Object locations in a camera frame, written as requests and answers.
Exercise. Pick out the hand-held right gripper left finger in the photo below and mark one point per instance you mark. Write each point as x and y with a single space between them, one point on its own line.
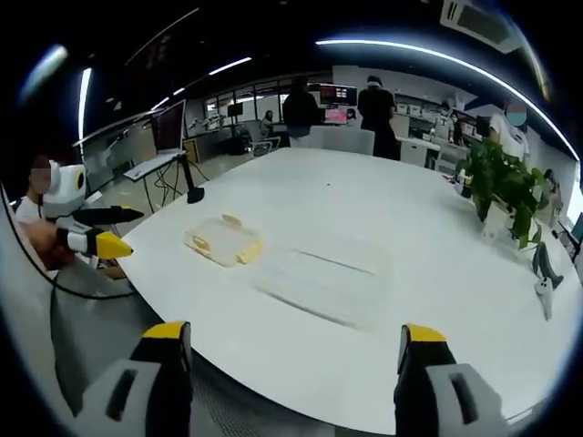
136 387

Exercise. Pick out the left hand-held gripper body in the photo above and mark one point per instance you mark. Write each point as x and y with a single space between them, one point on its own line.
68 191

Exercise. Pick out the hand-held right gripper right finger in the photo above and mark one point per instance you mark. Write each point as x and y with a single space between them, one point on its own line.
448 387

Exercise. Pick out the person's white shirt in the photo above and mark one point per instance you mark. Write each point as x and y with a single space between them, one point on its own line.
28 207

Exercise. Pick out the small side table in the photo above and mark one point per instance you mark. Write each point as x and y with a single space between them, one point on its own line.
148 168

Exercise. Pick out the black desk clamp stand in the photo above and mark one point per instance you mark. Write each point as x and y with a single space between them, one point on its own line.
193 191

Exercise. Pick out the large monitor on stand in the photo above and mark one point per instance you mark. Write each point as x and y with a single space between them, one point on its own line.
168 127

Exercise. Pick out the clear box with yellow clips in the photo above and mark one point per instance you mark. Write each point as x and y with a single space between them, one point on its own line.
224 240

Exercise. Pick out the white handheld controller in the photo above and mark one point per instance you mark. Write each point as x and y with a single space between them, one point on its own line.
545 296

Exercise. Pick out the grey curved stand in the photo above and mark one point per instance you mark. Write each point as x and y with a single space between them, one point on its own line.
544 264

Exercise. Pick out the clear flat plastic tray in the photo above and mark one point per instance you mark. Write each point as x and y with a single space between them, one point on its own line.
321 287

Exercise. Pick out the grey swivel chair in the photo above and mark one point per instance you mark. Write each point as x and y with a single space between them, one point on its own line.
263 143

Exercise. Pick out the green potted plant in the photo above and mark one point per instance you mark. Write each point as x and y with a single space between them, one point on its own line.
503 191

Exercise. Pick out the white office chair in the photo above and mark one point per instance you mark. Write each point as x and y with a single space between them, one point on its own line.
341 139

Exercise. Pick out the pink lit display screen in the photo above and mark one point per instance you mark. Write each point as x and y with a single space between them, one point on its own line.
338 102

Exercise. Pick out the long curved ceiling light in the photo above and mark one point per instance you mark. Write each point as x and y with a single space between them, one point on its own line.
455 64

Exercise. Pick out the ceiling air vent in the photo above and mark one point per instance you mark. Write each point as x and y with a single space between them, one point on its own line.
480 23

